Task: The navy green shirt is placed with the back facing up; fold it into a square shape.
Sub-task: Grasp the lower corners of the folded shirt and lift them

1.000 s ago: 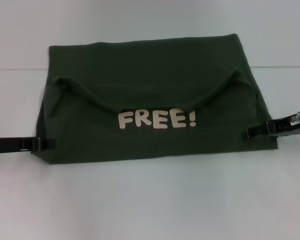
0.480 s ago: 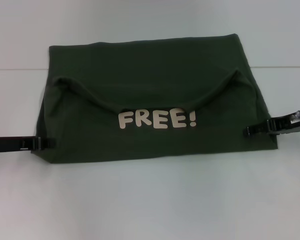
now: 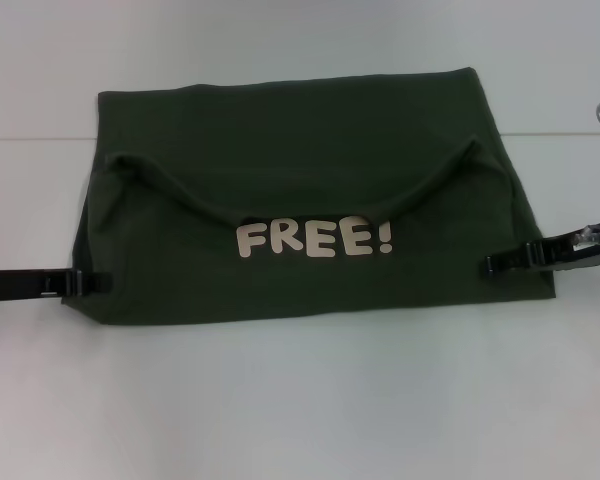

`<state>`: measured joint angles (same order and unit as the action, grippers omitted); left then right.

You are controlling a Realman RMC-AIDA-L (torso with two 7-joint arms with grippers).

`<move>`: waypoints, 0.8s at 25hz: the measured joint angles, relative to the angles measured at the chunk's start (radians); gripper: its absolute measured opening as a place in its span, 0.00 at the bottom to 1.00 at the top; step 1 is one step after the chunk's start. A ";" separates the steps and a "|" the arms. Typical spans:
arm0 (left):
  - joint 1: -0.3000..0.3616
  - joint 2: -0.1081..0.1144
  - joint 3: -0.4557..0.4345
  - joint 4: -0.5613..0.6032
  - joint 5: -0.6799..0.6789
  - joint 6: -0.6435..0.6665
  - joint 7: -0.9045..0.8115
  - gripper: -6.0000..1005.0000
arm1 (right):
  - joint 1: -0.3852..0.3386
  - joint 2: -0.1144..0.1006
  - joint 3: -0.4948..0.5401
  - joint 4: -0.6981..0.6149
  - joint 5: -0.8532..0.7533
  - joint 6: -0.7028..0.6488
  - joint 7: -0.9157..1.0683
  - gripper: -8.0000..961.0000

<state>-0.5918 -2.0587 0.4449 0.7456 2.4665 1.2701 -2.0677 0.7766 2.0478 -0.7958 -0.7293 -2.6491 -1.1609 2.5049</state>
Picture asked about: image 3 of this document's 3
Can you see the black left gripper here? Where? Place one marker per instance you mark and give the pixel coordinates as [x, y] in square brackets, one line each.
[20, 285]

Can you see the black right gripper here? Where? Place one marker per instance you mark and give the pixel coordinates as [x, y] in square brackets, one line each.
[580, 257]

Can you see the dark green shirt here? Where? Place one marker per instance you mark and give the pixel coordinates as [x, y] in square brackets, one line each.
[300, 150]

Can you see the right gripper silver connector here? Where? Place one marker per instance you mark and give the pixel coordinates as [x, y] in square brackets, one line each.
[582, 240]

